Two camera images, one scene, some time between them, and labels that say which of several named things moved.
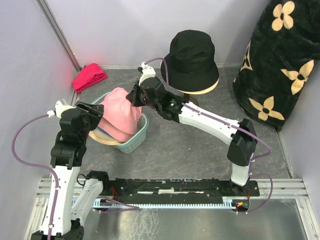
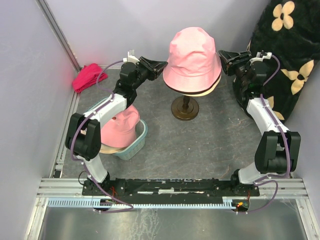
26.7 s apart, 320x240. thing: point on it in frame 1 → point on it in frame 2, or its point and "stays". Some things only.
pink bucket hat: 121,119 → 193,64
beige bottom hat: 102,137 → 108,149
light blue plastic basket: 139,138 → 141,129
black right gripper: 133,95 → 231,64
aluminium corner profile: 52,23 stays
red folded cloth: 90,75 stays
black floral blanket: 277,64 stays
